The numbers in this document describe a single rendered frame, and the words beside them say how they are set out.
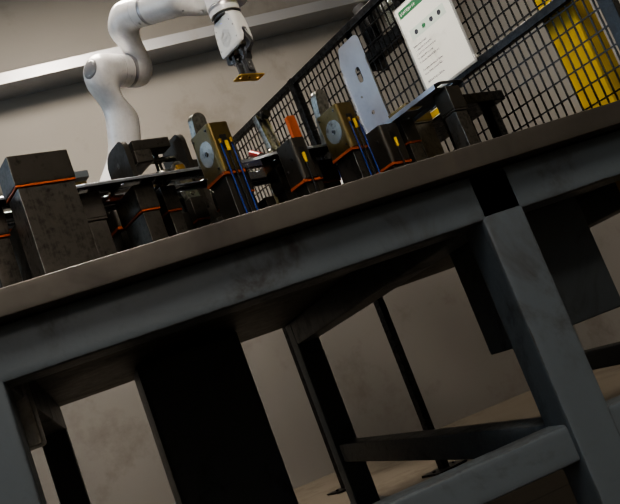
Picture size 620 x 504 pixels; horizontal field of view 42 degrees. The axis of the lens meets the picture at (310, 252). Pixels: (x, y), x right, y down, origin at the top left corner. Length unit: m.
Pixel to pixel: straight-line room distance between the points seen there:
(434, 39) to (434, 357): 2.29
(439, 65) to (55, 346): 1.72
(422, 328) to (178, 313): 3.37
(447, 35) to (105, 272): 1.64
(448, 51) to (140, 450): 2.50
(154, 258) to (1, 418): 0.30
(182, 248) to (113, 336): 0.16
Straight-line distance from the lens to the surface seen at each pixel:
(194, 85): 4.64
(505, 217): 1.39
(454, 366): 4.54
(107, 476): 4.15
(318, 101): 2.07
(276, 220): 1.22
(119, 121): 2.51
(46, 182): 1.63
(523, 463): 1.34
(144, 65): 2.58
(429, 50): 2.63
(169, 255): 1.18
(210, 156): 1.82
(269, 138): 2.37
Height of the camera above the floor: 0.42
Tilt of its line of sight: 9 degrees up
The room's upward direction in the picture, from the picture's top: 21 degrees counter-clockwise
